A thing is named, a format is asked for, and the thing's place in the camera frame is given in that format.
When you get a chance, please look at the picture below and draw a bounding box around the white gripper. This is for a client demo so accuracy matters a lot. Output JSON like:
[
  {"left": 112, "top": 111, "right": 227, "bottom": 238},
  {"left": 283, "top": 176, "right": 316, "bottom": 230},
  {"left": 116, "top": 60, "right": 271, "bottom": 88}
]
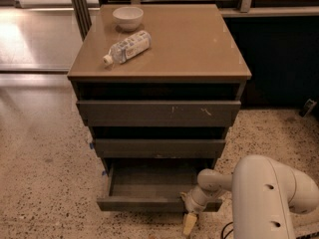
[{"left": 179, "top": 186, "right": 213, "bottom": 236}]

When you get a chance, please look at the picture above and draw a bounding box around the grey drawer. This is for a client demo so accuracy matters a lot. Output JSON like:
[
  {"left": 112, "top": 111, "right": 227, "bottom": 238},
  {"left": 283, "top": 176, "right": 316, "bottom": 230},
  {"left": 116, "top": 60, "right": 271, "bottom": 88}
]
[
  {"left": 77, "top": 101, "right": 240, "bottom": 127},
  {"left": 94, "top": 138, "right": 225, "bottom": 158},
  {"left": 97, "top": 158, "right": 214, "bottom": 213}
]

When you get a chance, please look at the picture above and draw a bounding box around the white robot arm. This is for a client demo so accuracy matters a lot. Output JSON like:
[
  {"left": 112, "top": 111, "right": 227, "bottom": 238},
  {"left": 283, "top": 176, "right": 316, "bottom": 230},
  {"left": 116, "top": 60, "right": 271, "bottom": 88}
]
[{"left": 181, "top": 155, "right": 319, "bottom": 239}]

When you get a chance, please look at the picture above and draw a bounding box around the brown drawer cabinet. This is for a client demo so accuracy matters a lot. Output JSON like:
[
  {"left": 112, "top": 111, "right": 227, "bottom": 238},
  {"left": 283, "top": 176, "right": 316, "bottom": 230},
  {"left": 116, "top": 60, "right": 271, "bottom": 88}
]
[{"left": 67, "top": 4, "right": 252, "bottom": 171}]

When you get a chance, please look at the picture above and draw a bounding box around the grey power strip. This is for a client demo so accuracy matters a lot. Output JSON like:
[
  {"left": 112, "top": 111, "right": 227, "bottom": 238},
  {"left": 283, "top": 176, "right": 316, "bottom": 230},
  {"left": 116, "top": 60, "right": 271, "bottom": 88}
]
[{"left": 296, "top": 231, "right": 319, "bottom": 239}]

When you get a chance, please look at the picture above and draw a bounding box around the small dark floor device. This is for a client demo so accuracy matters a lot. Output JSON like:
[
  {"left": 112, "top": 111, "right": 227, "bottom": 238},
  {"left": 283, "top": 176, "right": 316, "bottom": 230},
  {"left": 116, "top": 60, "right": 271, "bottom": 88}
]
[{"left": 299, "top": 99, "right": 317, "bottom": 118}]

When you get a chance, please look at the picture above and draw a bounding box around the clear plastic water bottle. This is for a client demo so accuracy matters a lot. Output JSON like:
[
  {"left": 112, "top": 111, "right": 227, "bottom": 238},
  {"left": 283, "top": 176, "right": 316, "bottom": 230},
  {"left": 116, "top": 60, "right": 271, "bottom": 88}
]
[{"left": 103, "top": 30, "right": 152, "bottom": 66}]

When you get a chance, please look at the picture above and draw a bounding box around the white ceramic bowl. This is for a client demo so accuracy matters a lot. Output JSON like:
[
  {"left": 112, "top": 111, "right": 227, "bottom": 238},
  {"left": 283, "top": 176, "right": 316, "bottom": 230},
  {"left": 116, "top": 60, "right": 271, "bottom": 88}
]
[{"left": 113, "top": 6, "right": 144, "bottom": 32}]

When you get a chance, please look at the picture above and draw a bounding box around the black cable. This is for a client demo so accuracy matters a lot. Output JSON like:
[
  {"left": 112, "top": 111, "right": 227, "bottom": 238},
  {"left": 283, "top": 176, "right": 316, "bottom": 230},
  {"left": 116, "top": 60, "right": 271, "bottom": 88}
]
[{"left": 220, "top": 221, "right": 235, "bottom": 239}]

